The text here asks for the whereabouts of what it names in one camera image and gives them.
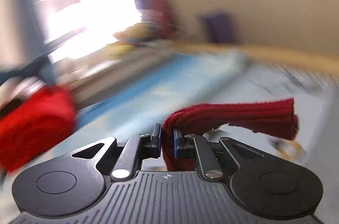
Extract purple wall item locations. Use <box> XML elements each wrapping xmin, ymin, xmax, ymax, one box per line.
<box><xmin>201</xmin><ymin>13</ymin><xmax>239</xmax><ymax>45</ymax></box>

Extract dark red knit cloth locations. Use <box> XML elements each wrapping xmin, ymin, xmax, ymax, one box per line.
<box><xmin>162</xmin><ymin>98</ymin><xmax>299</xmax><ymax>172</ymax></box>

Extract window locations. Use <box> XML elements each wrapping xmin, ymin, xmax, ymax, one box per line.
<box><xmin>14</xmin><ymin>0</ymin><xmax>145</xmax><ymax>67</ymax></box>

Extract bright red knit garment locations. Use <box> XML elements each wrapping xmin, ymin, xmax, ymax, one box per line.
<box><xmin>0</xmin><ymin>85</ymin><xmax>77</xmax><ymax>173</ymax></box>

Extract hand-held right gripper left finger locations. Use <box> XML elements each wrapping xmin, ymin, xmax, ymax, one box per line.
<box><xmin>71</xmin><ymin>123</ymin><xmax>162</xmax><ymax>182</ymax></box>

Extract yellow items on sill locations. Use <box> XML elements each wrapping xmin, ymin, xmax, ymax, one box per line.
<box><xmin>105</xmin><ymin>22</ymin><xmax>157</xmax><ymax>55</ymax></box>

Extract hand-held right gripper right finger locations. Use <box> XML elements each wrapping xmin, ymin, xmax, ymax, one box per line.
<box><xmin>172</xmin><ymin>129</ymin><xmax>263</xmax><ymax>182</ymax></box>

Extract dark red hanging item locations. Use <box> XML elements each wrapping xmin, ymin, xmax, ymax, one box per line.
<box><xmin>144</xmin><ymin>0</ymin><xmax>177</xmax><ymax>38</ymax></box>

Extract wooden bed rail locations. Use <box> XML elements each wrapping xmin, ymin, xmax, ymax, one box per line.
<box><xmin>183</xmin><ymin>42</ymin><xmax>339</xmax><ymax>74</ymax></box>

